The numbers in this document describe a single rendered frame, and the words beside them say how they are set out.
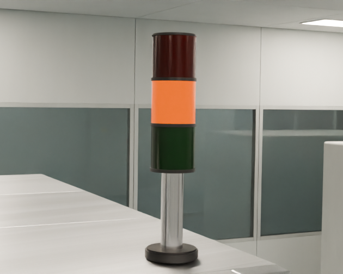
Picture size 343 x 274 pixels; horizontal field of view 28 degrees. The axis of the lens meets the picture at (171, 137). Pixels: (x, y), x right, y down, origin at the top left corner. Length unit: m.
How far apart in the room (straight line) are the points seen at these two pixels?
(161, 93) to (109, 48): 4.82
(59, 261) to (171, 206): 0.14
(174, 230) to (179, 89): 0.16
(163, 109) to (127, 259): 0.17
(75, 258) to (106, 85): 4.78
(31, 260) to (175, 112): 0.23
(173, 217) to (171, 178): 0.04
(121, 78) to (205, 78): 0.78
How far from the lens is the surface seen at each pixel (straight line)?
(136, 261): 0.76
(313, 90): 6.54
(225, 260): 0.77
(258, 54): 6.19
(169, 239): 0.76
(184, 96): 0.74
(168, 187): 0.75
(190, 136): 0.74
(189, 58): 0.74
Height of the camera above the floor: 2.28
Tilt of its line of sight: 3 degrees down
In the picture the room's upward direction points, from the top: 1 degrees clockwise
